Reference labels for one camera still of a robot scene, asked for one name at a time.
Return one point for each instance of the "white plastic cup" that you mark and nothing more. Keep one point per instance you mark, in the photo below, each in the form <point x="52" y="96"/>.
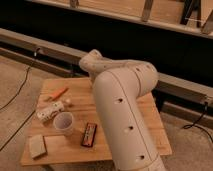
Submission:
<point x="63" y="123"/>

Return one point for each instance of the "orange handled tool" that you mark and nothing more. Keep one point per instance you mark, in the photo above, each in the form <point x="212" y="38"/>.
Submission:
<point x="56" y="94"/>

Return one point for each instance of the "black red rectangular box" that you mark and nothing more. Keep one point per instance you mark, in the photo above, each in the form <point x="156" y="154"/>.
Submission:
<point x="89" y="135"/>

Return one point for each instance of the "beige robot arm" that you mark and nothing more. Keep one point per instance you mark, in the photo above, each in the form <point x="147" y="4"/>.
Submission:
<point x="116" y="86"/>

